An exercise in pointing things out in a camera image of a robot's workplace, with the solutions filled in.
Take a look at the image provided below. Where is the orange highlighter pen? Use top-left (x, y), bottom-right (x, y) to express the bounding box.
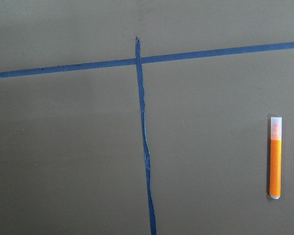
top-left (269, 117), bottom-right (282, 200)

